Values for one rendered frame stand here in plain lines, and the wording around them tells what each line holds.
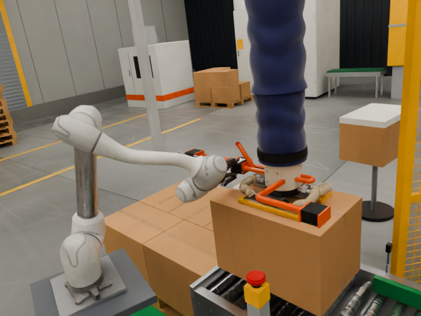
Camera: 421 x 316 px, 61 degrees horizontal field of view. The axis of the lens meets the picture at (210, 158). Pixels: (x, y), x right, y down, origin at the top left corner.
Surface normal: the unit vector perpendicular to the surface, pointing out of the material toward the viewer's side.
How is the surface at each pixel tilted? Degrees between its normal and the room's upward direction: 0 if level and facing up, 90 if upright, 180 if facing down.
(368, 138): 90
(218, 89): 90
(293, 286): 90
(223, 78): 90
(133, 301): 0
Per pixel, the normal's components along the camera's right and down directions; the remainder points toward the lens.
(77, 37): 0.77, 0.13
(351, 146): -0.75, 0.30
